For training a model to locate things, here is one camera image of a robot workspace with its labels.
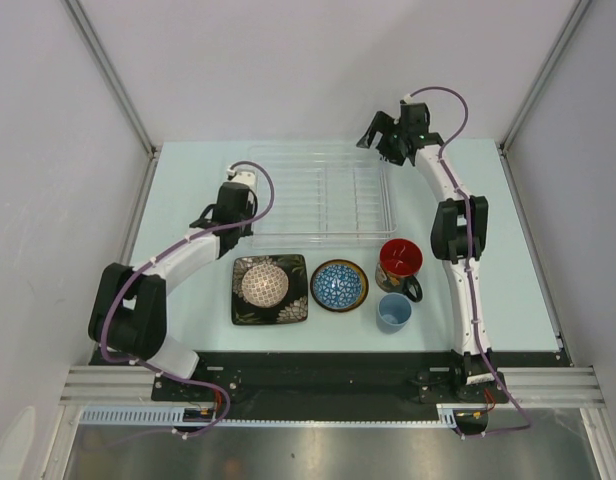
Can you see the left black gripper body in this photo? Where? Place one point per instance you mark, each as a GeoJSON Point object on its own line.
{"type": "Point", "coordinates": [247, 216]}

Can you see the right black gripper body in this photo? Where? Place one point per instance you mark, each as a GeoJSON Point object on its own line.
{"type": "Point", "coordinates": [390, 144]}

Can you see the clear plastic dish rack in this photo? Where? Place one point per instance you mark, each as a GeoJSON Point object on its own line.
{"type": "Point", "coordinates": [326, 195]}

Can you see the pink patterned bowl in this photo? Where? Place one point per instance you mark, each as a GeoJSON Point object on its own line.
{"type": "Point", "coordinates": [264, 285]}

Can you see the blue triangle patterned bowl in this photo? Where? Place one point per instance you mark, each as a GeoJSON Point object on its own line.
{"type": "Point", "coordinates": [339, 285]}

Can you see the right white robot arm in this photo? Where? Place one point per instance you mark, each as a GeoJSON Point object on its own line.
{"type": "Point", "coordinates": [458, 237]}

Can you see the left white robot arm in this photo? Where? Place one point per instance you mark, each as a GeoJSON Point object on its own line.
{"type": "Point", "coordinates": [130, 309]}

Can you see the red interior dark mug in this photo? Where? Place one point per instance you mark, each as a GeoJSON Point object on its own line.
{"type": "Point", "coordinates": [399, 263]}

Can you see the black floral square plate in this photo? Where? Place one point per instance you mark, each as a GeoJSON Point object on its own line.
{"type": "Point", "coordinates": [294, 306]}

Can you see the yellow brown round saucer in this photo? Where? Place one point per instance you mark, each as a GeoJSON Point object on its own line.
{"type": "Point", "coordinates": [338, 309]}

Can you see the light blue plastic cup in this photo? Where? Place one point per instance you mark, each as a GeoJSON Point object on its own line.
{"type": "Point", "coordinates": [393, 313]}

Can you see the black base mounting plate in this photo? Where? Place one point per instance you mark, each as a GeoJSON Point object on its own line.
{"type": "Point", "coordinates": [339, 387]}

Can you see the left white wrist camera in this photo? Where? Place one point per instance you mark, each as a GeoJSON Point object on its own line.
{"type": "Point", "coordinates": [243, 176]}

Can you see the left aluminium frame post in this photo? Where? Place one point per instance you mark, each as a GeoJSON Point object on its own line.
{"type": "Point", "coordinates": [101, 59]}

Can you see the aluminium frame post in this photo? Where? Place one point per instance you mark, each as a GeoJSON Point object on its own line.
{"type": "Point", "coordinates": [101, 59]}
{"type": "Point", "coordinates": [555, 54]}

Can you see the right aluminium frame post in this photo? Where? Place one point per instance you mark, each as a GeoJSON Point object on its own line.
{"type": "Point", "coordinates": [555, 54]}

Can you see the light blue cable duct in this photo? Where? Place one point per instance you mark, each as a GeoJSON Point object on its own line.
{"type": "Point", "coordinates": [182, 417]}

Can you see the aluminium front rail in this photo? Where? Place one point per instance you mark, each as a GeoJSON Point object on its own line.
{"type": "Point", "coordinates": [557, 387]}

